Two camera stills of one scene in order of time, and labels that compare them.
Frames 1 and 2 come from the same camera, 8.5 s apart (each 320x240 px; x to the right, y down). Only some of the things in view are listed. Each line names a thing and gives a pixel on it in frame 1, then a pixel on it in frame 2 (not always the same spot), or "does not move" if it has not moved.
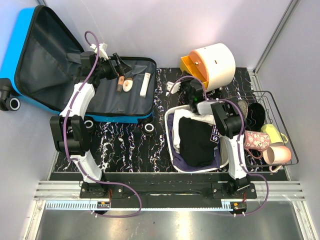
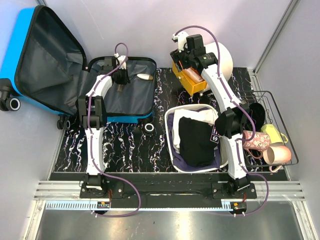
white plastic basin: x=223 y=150 does not move
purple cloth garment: x=178 y=163 does not move
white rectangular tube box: x=145 y=85 -> x=193 y=75
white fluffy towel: x=180 y=113 does not move
